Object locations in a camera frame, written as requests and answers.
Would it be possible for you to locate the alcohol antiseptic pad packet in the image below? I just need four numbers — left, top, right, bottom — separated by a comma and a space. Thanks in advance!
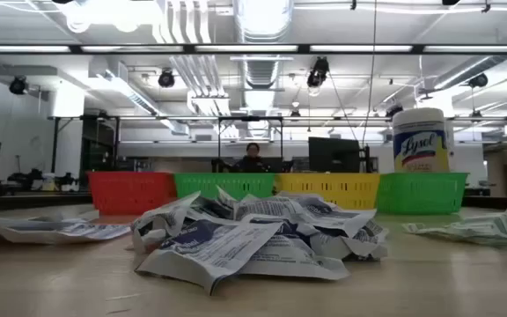
310, 218, 389, 262
130, 190, 202, 255
239, 234, 351, 282
279, 191, 378, 240
134, 218, 283, 297
189, 185, 239, 221
234, 193, 312, 225

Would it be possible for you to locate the person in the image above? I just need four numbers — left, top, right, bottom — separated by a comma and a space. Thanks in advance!
234, 141, 273, 174

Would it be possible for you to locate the green plastic basket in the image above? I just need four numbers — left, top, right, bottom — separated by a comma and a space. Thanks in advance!
374, 171, 470, 216
173, 172, 277, 203

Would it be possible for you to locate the black computer monitor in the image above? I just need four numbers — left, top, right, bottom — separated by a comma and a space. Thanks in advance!
307, 136, 363, 174

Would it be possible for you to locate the yellow plastic basket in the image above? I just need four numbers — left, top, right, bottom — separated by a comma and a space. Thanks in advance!
273, 172, 382, 211

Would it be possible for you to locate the black ceiling spotlight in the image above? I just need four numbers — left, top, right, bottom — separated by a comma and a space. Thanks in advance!
8, 75, 29, 96
305, 56, 331, 89
157, 69, 176, 89
467, 72, 489, 89

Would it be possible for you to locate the black overhead light bar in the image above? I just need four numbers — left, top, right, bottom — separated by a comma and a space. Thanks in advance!
0, 42, 507, 56

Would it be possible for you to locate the red plastic basket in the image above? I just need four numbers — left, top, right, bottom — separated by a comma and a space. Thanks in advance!
87, 171, 179, 217

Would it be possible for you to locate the dark background cabinet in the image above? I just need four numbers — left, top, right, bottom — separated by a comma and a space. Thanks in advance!
78, 117, 121, 191

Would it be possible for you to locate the Lysol wipes canister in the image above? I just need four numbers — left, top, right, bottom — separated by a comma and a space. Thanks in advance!
392, 107, 452, 174

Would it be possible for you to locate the black background workstation frame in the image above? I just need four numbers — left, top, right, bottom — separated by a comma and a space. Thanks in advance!
47, 113, 507, 175

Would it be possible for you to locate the silver ceiling air duct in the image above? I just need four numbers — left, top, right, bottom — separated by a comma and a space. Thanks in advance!
233, 0, 296, 138

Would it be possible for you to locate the thin hanging cable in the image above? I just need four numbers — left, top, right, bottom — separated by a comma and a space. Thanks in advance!
360, 0, 378, 149

